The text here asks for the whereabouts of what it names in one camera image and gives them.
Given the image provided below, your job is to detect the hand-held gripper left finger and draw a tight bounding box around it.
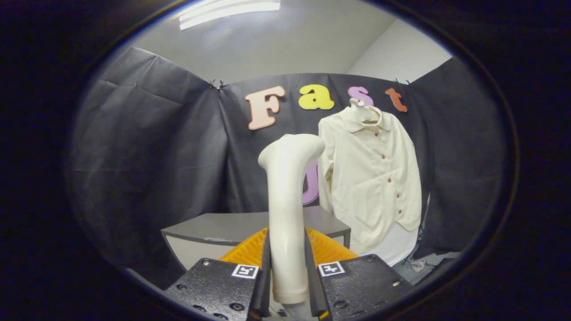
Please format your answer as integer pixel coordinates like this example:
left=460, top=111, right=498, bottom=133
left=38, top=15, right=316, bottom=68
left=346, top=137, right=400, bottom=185
left=164, top=227, right=271, bottom=321

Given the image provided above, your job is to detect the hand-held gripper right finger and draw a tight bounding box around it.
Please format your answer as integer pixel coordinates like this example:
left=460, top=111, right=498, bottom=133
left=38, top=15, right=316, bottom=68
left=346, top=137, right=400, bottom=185
left=304, top=227, right=413, bottom=321

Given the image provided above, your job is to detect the cream button-up shirt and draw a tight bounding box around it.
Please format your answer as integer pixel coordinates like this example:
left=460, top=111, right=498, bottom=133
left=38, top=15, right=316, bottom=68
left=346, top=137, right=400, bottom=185
left=318, top=105, right=422, bottom=255

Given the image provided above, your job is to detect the grey-topped white cabinet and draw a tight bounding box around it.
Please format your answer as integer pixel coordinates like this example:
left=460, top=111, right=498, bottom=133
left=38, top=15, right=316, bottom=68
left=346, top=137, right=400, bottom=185
left=161, top=205, right=352, bottom=272

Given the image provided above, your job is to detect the black backdrop cloth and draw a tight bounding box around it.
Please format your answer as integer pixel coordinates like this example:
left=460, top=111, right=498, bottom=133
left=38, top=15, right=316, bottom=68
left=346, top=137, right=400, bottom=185
left=67, top=47, right=507, bottom=286

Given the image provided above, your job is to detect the ceiling light panel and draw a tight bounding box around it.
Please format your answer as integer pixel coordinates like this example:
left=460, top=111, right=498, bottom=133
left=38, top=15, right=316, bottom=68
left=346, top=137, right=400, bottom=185
left=178, top=0, right=281, bottom=31

